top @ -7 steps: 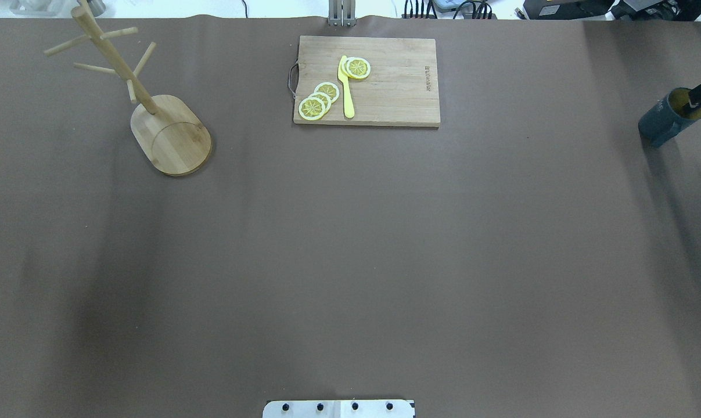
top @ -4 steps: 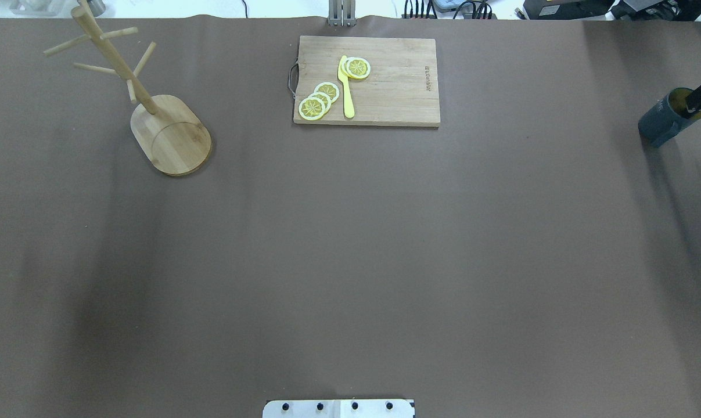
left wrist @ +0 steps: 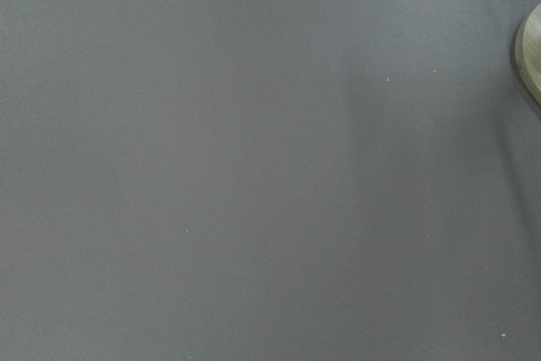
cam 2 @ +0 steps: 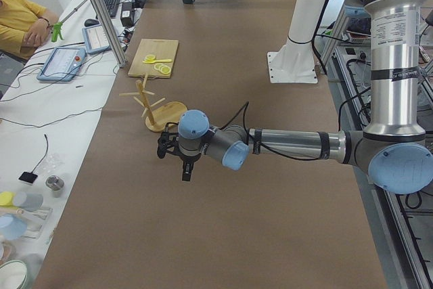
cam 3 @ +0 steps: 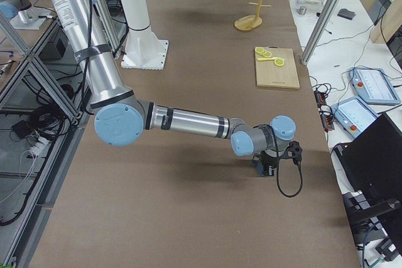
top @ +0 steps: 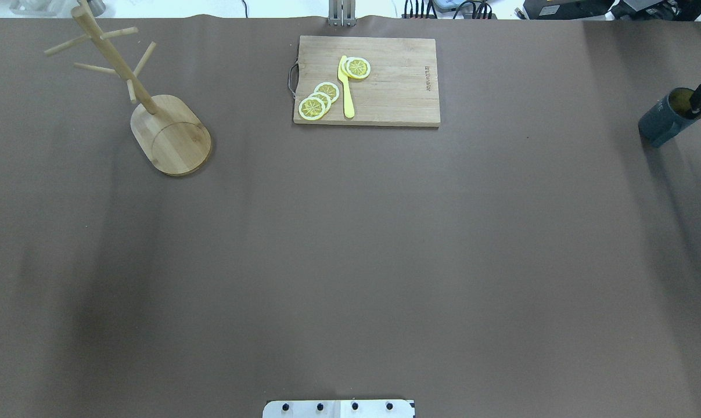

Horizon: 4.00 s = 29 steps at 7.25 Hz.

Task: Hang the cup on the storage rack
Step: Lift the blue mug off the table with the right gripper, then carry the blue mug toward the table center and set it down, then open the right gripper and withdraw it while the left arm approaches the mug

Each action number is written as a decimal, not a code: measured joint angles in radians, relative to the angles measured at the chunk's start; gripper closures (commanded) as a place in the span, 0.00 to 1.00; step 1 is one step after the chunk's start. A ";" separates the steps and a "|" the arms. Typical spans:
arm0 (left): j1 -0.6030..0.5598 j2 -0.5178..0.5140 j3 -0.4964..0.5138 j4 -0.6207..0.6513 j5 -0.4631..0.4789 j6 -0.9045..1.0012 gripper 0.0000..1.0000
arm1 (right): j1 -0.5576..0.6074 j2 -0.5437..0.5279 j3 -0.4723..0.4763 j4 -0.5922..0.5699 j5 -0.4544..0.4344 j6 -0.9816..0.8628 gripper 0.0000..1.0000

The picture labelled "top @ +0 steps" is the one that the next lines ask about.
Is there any blue mug with green inside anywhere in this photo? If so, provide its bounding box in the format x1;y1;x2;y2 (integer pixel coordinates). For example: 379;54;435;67
638;87;701;148

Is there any wooden cup storage rack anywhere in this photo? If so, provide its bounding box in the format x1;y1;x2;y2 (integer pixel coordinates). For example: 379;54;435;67
44;1;213;176

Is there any wooden cutting board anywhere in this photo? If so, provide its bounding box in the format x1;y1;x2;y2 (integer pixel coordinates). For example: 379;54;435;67
293;35;441;128

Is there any lemon slice near knife tip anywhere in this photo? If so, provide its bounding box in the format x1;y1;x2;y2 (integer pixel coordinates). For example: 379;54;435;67
340;56;371;80

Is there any yellow plastic knife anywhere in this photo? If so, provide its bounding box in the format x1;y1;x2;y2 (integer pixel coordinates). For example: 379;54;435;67
337;55;355;119

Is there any middle lemon slice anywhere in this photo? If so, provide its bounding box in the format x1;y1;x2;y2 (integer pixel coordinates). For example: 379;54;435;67
308;92;333;112

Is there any silver aluminium frame post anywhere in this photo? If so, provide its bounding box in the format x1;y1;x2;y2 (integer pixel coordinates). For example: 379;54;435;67
328;0;357;27

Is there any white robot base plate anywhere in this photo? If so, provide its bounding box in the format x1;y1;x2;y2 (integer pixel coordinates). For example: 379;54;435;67
262;399;416;417

